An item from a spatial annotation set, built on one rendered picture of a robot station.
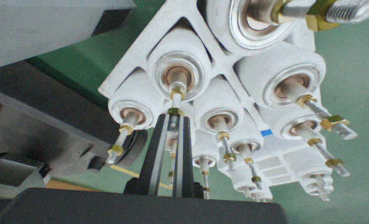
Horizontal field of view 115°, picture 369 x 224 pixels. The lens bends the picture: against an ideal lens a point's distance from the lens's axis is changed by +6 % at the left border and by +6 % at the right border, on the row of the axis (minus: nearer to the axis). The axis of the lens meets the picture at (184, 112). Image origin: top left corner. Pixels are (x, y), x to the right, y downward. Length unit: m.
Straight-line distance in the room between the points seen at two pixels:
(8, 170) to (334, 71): 1.11
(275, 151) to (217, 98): 0.40
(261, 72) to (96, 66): 0.50
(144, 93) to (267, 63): 0.20
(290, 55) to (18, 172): 0.74
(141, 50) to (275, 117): 0.30
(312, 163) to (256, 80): 0.42
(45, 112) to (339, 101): 1.07
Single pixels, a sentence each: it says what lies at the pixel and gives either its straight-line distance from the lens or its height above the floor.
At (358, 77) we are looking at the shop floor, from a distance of 0.77.
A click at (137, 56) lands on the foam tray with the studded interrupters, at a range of 0.26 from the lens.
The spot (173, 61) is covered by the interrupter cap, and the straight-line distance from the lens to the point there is 0.17.
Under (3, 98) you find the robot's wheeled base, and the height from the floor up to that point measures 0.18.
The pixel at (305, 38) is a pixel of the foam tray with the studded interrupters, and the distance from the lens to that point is 0.30.
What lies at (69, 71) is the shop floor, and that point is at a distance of 0.62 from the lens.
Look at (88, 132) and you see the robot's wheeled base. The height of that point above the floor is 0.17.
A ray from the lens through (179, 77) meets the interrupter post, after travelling 0.16.
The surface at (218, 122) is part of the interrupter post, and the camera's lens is 0.22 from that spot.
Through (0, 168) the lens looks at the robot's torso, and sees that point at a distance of 0.67.
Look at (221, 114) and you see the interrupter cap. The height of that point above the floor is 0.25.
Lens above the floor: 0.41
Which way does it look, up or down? 48 degrees down
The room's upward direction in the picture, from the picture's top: 178 degrees counter-clockwise
